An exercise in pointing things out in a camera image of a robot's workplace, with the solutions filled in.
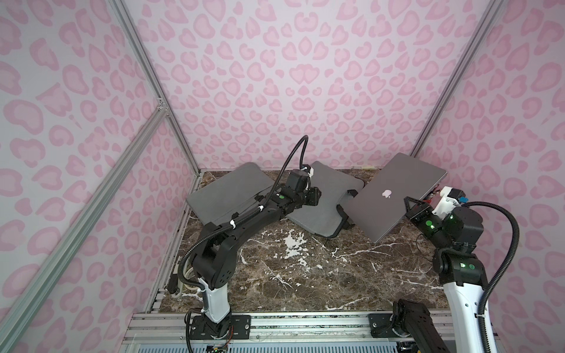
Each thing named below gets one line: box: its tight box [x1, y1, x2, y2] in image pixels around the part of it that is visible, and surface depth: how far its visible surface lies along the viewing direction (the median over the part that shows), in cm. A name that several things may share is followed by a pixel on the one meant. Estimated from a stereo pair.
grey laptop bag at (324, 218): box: [285, 161, 365, 238], surface depth 99 cm
